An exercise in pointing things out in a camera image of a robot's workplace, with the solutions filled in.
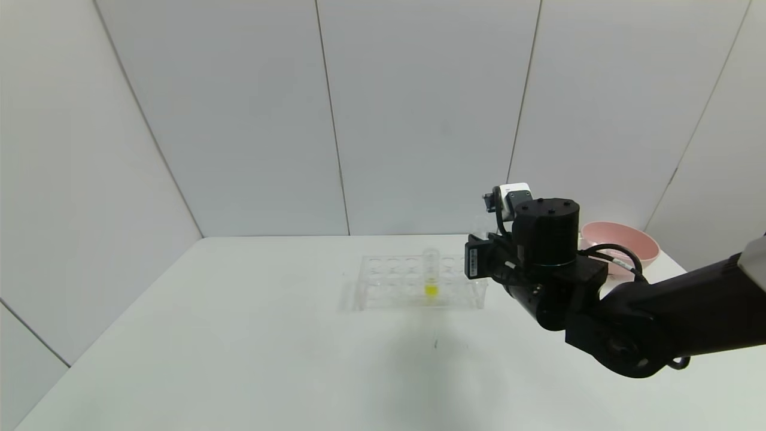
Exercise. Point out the test tube with yellow pigment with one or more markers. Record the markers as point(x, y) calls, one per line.
point(431, 289)

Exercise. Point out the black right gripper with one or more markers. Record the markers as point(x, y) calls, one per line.
point(474, 261)

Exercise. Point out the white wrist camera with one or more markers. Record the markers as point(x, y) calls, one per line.
point(516, 196)

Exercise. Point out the pink bowl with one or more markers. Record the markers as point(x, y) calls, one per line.
point(625, 239)

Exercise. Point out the clear plastic test tube rack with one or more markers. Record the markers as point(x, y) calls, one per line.
point(389, 287)

